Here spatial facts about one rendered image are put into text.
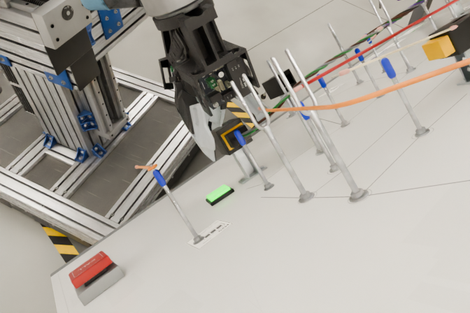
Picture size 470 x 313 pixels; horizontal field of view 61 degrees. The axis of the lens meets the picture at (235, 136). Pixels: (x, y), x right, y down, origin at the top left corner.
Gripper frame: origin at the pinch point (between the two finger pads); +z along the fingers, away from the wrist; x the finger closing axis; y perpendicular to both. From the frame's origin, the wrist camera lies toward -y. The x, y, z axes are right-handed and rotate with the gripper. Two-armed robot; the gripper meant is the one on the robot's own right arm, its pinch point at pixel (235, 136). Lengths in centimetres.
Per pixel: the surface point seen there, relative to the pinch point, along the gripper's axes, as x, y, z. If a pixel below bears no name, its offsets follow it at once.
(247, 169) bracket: 0.0, -1.3, 7.1
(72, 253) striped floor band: -58, -104, 73
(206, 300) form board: -14.1, 24.0, -3.5
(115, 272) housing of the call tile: -22.7, 5.9, 3.8
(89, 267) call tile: -24.8, 4.9, 1.7
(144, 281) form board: -19.4, 11.8, 2.2
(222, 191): -5.4, 0.9, 6.2
